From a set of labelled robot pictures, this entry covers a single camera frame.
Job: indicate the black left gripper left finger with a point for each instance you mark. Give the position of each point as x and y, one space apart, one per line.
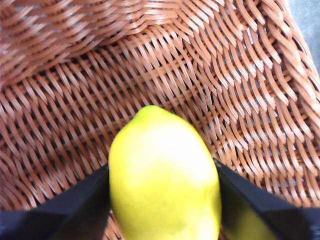
62 222

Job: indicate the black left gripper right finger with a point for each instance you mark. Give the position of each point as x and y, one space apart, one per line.
287 220

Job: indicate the yellow lemon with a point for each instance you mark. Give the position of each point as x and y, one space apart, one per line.
162 180

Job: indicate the brown wicker basket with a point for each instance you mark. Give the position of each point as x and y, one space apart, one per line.
75 100

